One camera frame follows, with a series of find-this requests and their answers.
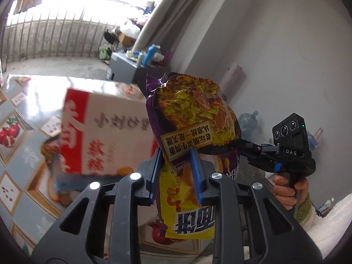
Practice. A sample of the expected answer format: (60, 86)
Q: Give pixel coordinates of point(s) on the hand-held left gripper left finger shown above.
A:
(155, 170)

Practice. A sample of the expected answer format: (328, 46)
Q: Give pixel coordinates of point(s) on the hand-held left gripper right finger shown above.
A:
(196, 176)

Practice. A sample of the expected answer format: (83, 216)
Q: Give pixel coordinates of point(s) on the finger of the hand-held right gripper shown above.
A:
(266, 163)
(258, 150)

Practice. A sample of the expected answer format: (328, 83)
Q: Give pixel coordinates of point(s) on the red white carton box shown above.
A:
(110, 132)

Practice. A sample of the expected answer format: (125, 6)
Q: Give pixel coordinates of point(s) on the purple yellow noodle packet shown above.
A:
(192, 110)

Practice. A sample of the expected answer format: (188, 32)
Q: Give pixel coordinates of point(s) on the person's right forearm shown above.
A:
(327, 220)

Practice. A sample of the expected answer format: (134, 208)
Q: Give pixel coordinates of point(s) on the person's right hand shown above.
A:
(286, 195)

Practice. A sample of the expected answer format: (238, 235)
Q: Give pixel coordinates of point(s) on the large blue water jug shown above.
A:
(249, 122)

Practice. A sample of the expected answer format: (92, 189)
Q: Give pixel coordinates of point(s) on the pink rolled mat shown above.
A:
(232, 78)

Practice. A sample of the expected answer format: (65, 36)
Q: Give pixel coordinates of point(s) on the grey cabinet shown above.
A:
(123, 68)

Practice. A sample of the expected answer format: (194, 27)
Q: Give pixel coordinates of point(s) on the blue plastic bottle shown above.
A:
(148, 56)

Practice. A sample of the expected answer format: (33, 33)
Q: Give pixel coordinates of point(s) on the cardboard box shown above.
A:
(128, 39)

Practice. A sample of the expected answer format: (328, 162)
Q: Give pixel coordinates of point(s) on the grey curtain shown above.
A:
(170, 13)

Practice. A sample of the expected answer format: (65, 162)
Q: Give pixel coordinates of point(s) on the metal window railing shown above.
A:
(55, 35)

